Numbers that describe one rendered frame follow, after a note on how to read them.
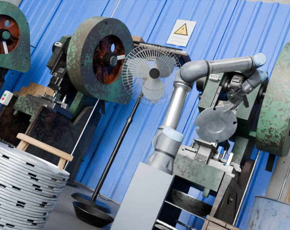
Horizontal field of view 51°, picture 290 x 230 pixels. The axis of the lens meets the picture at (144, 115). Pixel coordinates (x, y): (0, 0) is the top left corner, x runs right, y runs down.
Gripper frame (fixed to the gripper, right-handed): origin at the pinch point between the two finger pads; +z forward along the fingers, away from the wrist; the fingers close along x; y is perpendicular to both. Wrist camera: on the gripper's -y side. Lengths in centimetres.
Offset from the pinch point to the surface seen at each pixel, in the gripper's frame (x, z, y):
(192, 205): 37, 57, -13
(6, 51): -208, 186, 157
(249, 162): -5, 29, -57
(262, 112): 8.4, -16.6, -14.1
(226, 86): -41.0, -0.5, -13.2
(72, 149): -72, 165, 44
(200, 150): 8.0, 32.8, -5.0
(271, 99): 6.9, -26.1, -12.4
